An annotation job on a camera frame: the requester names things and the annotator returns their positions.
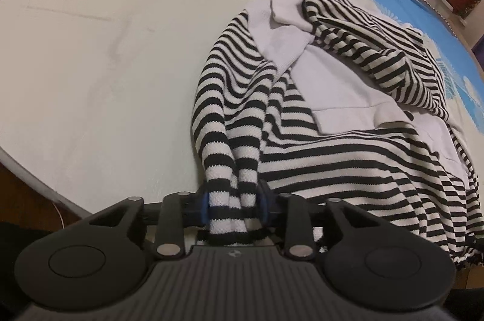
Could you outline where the black white striped hoodie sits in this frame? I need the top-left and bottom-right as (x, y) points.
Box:
(191, 0), (484, 269)

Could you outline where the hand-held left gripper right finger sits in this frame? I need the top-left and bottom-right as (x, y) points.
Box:
(258, 180), (373, 260)

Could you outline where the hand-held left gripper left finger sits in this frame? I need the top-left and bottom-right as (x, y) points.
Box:
(90, 191), (209, 261)

